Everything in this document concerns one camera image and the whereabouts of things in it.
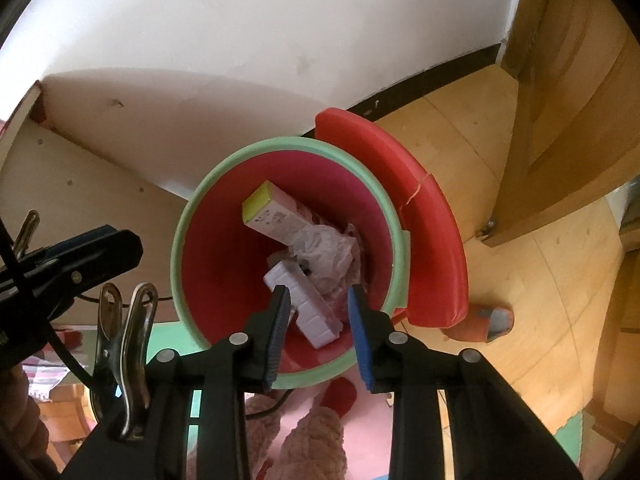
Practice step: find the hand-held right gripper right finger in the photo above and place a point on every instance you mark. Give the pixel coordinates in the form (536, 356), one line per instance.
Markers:
(360, 350)

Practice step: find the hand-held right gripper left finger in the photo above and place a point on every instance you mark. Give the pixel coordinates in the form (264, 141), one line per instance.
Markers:
(280, 340)

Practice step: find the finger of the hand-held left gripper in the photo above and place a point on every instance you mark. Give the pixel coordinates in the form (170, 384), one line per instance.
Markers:
(105, 255)

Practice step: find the white printed plastic bag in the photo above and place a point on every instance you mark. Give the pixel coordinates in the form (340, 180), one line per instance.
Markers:
(325, 255)

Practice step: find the red bin with green rim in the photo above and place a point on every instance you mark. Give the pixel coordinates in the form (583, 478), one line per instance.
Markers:
(220, 220)

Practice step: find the white green cardboard box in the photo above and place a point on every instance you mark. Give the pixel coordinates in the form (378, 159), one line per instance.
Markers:
(280, 215)

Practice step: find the person's left forearm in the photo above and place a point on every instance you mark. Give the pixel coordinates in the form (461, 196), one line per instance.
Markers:
(25, 425)

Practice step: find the metal spring clip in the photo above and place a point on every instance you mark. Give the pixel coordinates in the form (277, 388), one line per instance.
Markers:
(122, 360)
(27, 230)

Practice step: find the colourful foam floor mat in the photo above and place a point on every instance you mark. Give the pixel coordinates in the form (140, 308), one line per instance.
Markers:
(175, 340)

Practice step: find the orange slipper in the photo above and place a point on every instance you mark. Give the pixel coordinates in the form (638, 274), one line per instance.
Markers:
(480, 325)

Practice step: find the red bin lid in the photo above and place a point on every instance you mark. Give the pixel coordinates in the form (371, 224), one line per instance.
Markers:
(425, 220)

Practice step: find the wooden drawer cabinet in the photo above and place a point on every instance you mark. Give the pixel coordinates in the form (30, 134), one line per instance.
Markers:
(615, 350)

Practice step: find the wooden door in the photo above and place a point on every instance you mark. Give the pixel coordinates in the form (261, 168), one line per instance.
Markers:
(565, 85)

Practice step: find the pale wooden bed frame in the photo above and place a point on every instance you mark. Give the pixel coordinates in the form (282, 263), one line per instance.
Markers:
(75, 185)

